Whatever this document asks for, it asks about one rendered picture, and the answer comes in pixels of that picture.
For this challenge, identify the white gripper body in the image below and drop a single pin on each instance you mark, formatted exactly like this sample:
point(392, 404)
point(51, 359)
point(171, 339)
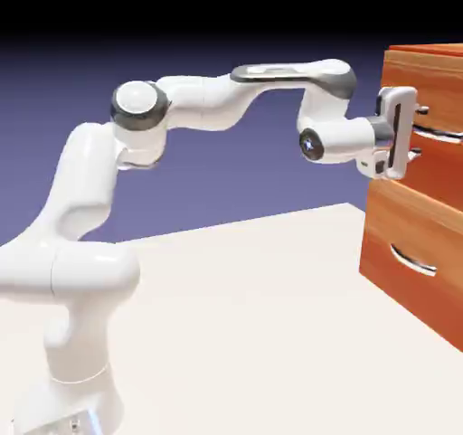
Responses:
point(406, 124)

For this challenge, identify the orange wooden cabinet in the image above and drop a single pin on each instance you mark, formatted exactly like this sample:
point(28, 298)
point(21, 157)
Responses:
point(427, 203)

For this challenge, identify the orange wooden drawer front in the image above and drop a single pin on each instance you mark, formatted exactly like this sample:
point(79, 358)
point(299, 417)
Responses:
point(398, 297)
point(443, 174)

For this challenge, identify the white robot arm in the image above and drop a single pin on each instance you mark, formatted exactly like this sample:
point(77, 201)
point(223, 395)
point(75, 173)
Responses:
point(202, 98)

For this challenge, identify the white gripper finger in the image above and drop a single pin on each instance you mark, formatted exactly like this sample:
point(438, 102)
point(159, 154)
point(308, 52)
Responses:
point(422, 109)
point(414, 154)

